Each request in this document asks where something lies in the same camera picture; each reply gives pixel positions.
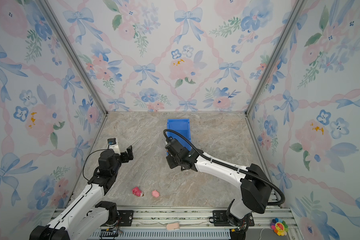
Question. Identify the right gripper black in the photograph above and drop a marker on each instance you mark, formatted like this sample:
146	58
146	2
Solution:
169	159

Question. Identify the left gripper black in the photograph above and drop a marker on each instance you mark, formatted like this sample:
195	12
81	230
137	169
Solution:
126	158

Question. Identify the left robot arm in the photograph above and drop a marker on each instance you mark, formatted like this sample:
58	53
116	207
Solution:
89	211

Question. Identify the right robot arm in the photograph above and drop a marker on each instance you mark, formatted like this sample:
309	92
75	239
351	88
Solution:
251	181

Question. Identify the blue plastic bin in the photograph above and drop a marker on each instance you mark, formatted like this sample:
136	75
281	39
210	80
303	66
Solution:
183	127

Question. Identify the light pink toy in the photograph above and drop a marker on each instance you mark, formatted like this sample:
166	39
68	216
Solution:
155	194

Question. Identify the dark pink toy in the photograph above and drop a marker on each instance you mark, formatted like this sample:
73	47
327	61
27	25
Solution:
137	192

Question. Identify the pink eraser block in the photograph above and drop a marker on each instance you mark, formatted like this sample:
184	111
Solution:
173	226

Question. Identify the rainbow flower toy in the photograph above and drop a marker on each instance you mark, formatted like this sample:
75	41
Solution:
279	227

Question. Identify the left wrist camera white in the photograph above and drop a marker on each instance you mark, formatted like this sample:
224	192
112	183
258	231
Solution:
114	144

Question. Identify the aluminium rail frame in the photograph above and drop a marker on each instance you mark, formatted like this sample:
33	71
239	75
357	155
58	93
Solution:
149	223

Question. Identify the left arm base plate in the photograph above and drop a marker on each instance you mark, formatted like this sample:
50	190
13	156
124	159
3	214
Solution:
119	218

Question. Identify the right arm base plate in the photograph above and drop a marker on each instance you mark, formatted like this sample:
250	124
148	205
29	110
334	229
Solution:
219	218

